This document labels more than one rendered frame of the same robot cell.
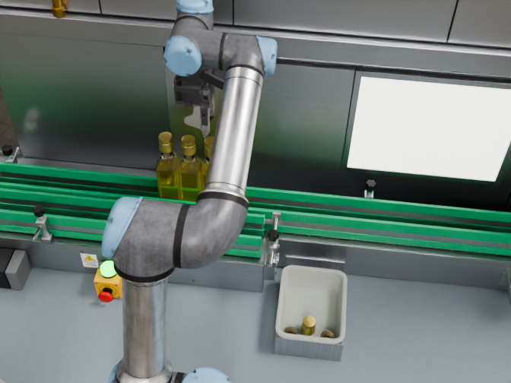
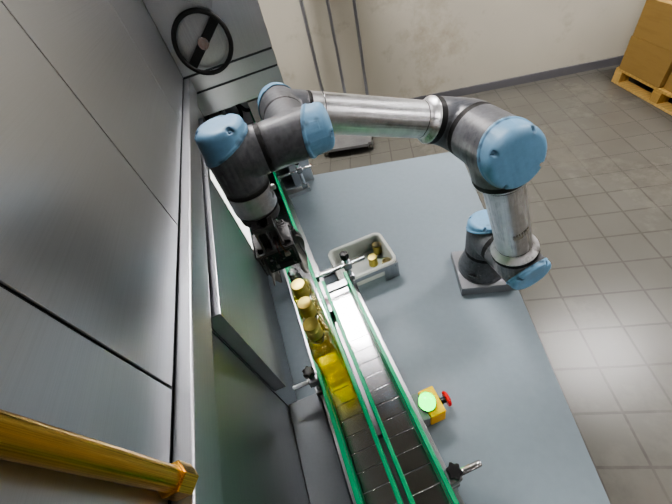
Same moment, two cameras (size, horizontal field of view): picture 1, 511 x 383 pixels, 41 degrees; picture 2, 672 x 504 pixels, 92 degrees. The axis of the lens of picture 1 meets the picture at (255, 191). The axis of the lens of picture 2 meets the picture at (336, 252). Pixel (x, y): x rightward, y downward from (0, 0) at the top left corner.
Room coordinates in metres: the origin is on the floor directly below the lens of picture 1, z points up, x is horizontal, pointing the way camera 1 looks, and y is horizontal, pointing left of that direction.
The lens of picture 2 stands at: (1.25, 0.62, 1.74)
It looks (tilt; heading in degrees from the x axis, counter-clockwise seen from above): 46 degrees down; 258
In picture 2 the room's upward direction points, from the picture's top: 18 degrees counter-clockwise
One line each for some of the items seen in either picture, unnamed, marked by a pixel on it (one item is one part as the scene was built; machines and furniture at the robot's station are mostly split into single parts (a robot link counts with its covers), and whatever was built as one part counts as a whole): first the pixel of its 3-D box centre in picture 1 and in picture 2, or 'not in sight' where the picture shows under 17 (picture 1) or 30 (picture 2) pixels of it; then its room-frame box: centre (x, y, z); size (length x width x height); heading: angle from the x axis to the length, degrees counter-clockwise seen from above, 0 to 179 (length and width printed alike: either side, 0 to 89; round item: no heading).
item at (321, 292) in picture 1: (311, 311); (362, 262); (1.00, -0.15, 0.80); 0.22 x 0.17 x 0.09; 174
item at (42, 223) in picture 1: (40, 232); (463, 471); (1.13, 0.55, 0.94); 0.07 x 0.04 x 0.13; 174
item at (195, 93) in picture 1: (195, 78); (270, 235); (1.26, 0.14, 1.35); 0.09 x 0.08 x 0.12; 83
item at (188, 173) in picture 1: (191, 187); (323, 339); (1.26, 0.17, 0.99); 0.06 x 0.06 x 0.21; 83
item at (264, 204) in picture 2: not in sight; (254, 198); (1.26, 0.14, 1.43); 0.08 x 0.08 x 0.05
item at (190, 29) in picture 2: not in sight; (203, 42); (1.18, -0.88, 1.49); 0.21 x 0.05 x 0.21; 174
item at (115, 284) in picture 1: (111, 280); (428, 407); (1.09, 0.39, 0.79); 0.07 x 0.07 x 0.07; 84
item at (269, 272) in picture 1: (271, 258); (341, 289); (1.13, -0.05, 0.85); 0.09 x 0.04 x 0.07; 174
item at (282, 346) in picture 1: (311, 304); (356, 267); (1.03, -0.16, 0.79); 0.27 x 0.17 x 0.08; 174
